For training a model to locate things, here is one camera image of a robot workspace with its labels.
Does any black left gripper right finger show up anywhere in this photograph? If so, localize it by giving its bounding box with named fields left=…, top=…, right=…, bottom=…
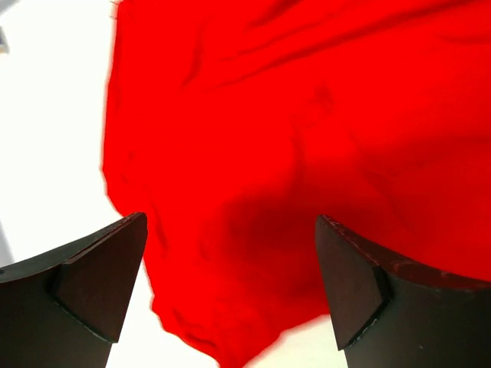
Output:
left=315, top=215, right=490, bottom=368

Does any red t-shirt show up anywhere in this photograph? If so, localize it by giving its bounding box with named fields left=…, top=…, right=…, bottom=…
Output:
left=102, top=1, right=490, bottom=367

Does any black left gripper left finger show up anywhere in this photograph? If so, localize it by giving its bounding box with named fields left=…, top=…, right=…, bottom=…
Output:
left=1, top=212, right=147, bottom=368

